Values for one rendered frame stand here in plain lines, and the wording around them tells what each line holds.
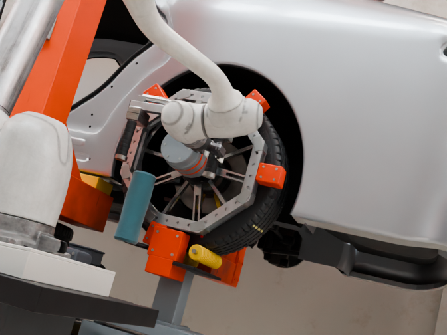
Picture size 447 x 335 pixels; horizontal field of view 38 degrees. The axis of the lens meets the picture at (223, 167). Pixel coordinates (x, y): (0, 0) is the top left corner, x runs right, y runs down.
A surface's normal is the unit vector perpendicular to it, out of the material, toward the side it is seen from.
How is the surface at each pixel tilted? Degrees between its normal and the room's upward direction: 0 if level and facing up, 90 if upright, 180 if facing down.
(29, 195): 91
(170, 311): 90
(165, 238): 90
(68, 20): 90
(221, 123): 139
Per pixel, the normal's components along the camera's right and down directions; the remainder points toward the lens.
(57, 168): 0.83, -0.04
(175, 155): -0.28, -0.28
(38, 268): 0.93, 0.18
